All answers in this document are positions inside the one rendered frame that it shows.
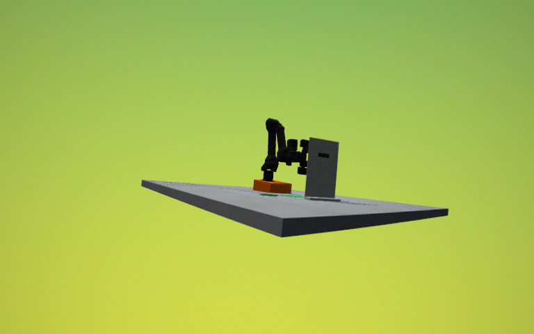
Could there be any grey panel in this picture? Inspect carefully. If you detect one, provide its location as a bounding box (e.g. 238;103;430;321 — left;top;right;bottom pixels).
305;137;341;202

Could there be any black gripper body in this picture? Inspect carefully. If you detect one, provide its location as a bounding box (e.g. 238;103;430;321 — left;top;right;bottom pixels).
295;139;309;175

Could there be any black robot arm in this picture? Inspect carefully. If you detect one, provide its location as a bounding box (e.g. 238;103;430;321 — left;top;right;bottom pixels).
261;118;300;182

